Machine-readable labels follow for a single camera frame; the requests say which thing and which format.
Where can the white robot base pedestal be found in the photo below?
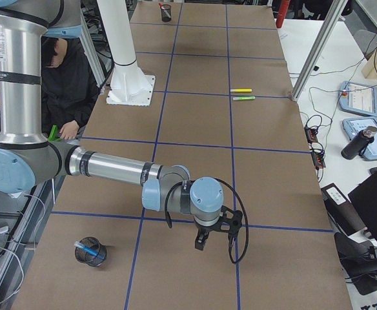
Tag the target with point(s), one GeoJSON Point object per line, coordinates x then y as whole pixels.
{"type": "Point", "coordinates": [128, 85]}

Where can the black mesh cup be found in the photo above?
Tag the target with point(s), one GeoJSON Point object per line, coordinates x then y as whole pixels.
{"type": "Point", "coordinates": [166, 15]}
{"type": "Point", "coordinates": [93, 243]}

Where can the right black mesh cup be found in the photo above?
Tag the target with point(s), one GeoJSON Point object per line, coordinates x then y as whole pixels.
{"type": "Point", "coordinates": [93, 243]}

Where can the aluminium frame post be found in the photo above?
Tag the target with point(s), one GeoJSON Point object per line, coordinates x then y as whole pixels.
{"type": "Point", "coordinates": [326, 29]}

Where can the blue marker pen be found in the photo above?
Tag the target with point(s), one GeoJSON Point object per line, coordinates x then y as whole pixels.
{"type": "Point", "coordinates": [88, 250]}

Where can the black water bottle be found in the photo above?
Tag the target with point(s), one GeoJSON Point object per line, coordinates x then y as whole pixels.
{"type": "Point", "coordinates": [359, 143]}

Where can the red cylinder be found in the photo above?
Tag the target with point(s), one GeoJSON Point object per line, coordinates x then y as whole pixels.
{"type": "Point", "coordinates": [282, 12]}

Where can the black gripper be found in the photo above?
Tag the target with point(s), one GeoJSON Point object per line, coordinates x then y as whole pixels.
{"type": "Point", "coordinates": [204, 231]}

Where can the seated person in black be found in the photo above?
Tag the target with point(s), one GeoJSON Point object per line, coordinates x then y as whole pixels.
{"type": "Point", "coordinates": [69, 90]}

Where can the yellow marker pen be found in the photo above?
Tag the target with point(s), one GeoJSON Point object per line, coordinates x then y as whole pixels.
{"type": "Point", "coordinates": [240, 90]}

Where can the near blue teach pendant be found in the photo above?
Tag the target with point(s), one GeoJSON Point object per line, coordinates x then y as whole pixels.
{"type": "Point", "coordinates": [353, 125]}

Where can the green handheld tool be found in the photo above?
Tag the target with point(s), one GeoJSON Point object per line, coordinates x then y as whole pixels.
{"type": "Point", "coordinates": [54, 134]}

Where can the blue teach pendant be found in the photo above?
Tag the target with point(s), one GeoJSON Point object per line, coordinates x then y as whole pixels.
{"type": "Point", "coordinates": [353, 125]}
{"type": "Point", "coordinates": [358, 98]}

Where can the green marker pen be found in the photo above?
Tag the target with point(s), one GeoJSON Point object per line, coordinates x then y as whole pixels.
{"type": "Point", "coordinates": [243, 98]}

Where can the far blue teach pendant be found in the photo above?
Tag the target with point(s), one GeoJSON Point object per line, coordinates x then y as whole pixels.
{"type": "Point", "coordinates": [358, 98]}

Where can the left black mesh cup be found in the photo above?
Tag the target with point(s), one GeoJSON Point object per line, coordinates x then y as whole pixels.
{"type": "Point", "coordinates": [166, 15]}

